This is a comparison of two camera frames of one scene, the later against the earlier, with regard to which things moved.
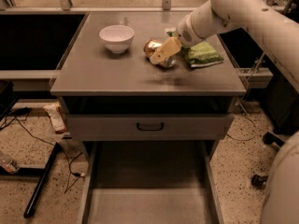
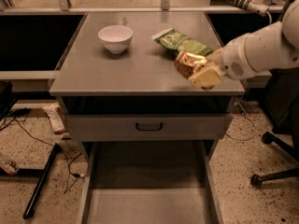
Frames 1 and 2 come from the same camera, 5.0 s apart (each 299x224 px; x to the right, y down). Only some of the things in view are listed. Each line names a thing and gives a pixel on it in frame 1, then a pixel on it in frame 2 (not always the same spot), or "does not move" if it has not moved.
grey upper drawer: x=149 y=127 does not move
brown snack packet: x=151 y=46 -> x=189 y=63
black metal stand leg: x=41 y=181 does not move
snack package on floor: x=55 y=112 does not move
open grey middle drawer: x=149 y=182 does not move
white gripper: x=184 y=34 -> x=232 y=61
